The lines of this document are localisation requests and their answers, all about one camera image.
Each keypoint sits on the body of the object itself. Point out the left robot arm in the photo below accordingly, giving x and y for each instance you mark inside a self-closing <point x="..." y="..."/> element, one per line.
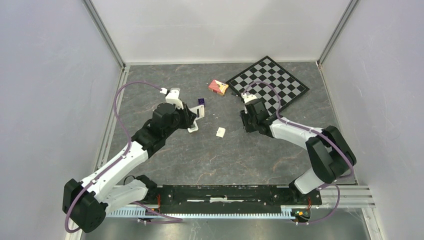
<point x="88" y="201"/>

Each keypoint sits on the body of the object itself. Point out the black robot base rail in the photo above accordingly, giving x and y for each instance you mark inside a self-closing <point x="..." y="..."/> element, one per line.
<point x="237" y="201"/>

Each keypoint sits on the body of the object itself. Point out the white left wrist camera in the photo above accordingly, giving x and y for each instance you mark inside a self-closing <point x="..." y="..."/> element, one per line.
<point x="172" y="97"/>

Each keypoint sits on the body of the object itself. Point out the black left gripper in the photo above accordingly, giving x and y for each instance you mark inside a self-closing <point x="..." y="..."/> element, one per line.
<point x="188" y="115"/>

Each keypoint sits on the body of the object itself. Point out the red and white remote control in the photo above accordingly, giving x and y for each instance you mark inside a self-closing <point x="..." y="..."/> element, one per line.
<point x="199" y="111"/>

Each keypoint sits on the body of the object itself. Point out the red playing card box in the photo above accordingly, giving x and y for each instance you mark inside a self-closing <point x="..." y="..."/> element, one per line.
<point x="218" y="87"/>

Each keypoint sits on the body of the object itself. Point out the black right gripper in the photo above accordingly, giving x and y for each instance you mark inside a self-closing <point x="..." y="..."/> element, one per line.
<point x="244" y="116"/>

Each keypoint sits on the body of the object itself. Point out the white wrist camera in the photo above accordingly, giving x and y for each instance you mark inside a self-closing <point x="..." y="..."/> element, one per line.
<point x="172" y="97"/>
<point x="248" y="97"/>

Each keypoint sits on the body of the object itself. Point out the white battery cover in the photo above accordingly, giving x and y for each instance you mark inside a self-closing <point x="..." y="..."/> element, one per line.
<point x="220" y="132"/>

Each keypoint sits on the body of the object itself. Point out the black and white chessboard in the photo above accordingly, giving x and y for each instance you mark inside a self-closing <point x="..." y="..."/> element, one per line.
<point x="268" y="80"/>

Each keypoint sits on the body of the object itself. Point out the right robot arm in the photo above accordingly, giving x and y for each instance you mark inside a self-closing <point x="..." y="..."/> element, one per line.
<point x="329" y="154"/>

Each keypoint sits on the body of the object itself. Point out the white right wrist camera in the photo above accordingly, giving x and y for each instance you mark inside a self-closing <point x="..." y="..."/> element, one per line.
<point x="248" y="97"/>

